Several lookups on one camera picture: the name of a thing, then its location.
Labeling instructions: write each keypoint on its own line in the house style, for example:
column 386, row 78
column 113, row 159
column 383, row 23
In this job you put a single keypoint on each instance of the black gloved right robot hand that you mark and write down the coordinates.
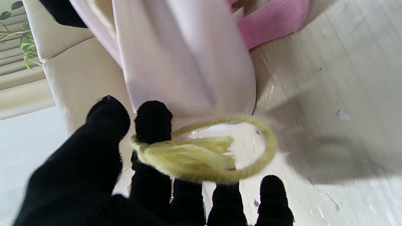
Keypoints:
column 64, row 14

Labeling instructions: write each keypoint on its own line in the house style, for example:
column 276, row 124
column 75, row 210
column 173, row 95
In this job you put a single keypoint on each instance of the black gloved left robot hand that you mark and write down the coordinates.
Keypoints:
column 81, row 175

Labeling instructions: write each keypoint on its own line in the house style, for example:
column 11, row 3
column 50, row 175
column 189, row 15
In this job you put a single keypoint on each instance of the yellow backpack charm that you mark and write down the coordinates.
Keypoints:
column 188, row 157

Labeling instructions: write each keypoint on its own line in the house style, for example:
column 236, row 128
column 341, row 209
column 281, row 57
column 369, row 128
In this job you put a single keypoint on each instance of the pale pink backpack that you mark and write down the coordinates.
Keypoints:
column 182, row 56

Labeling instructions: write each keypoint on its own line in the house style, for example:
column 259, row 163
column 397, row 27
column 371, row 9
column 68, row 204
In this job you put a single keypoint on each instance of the tall green leafy houseplant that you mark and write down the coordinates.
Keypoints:
column 26, row 44

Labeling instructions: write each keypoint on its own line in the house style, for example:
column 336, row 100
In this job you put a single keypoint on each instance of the beige fabric sofa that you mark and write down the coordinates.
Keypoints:
column 81, row 72

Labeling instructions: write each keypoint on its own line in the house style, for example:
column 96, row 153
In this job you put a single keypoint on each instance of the white backdrop cloth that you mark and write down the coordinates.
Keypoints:
column 25, row 150

